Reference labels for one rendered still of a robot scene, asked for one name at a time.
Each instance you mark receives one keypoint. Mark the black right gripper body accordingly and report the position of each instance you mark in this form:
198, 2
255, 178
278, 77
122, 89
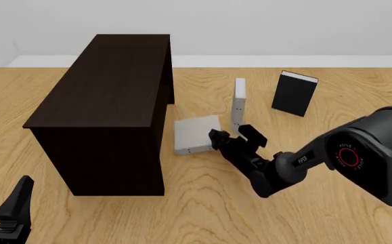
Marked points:
233, 148

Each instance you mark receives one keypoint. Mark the white book with grey spine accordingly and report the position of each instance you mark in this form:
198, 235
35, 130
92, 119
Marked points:
239, 101
192, 132

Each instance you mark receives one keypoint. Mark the dark brown wooden cabinet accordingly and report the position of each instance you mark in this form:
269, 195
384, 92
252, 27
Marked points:
101, 106

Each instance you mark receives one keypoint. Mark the grey and black right robot arm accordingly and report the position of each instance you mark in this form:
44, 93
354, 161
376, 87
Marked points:
368, 152

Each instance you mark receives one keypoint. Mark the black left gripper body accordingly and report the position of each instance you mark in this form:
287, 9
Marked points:
2, 233

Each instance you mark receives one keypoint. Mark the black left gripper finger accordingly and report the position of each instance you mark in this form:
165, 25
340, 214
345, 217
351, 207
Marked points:
18, 200

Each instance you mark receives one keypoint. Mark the black book with white pages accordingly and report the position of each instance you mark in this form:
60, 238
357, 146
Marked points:
292, 96

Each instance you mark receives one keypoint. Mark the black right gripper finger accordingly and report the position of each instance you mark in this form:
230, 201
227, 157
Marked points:
225, 136
214, 139

